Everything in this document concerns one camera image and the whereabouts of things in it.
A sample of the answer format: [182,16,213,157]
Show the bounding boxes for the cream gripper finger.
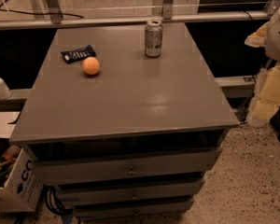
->
[245,22,269,48]
[246,63,280,127]

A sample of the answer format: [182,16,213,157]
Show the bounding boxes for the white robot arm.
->
[245,7,280,127]

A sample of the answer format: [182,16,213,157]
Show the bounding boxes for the silver soda can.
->
[145,20,163,57]

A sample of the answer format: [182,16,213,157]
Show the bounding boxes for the grey drawer cabinet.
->
[11,23,238,220]

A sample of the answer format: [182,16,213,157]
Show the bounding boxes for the orange fruit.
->
[82,57,101,76]

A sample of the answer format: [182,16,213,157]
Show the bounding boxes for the dark snack bar wrapper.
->
[61,45,96,64]

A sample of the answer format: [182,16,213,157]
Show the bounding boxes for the white cardboard box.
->
[0,149,43,212]

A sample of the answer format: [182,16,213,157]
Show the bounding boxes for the metal frame rail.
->
[0,10,270,30]

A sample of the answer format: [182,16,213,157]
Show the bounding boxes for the black cable bundle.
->
[43,186,74,217]

